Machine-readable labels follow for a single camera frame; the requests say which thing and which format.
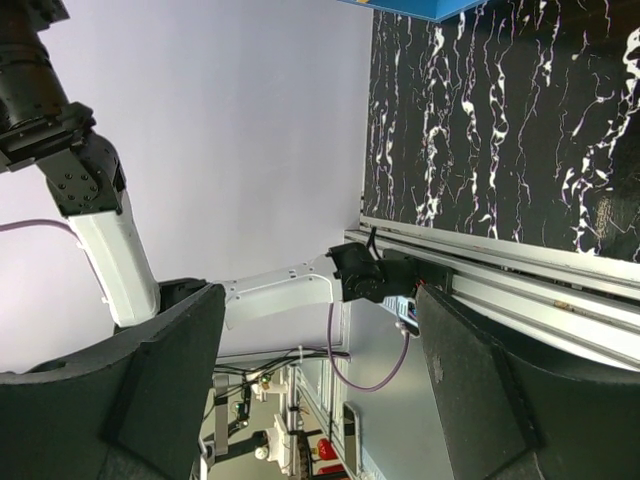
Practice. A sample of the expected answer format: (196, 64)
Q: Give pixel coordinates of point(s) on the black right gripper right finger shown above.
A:
(512, 407)

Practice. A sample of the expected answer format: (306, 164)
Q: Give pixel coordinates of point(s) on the blue pink yellow bookshelf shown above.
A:
(428, 10)

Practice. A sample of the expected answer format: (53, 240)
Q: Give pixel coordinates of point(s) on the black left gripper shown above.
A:
(38, 123)

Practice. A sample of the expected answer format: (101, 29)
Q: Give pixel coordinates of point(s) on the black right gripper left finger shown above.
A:
(128, 407)

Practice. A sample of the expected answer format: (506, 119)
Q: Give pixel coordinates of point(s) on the background lab equipment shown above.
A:
(285, 442)

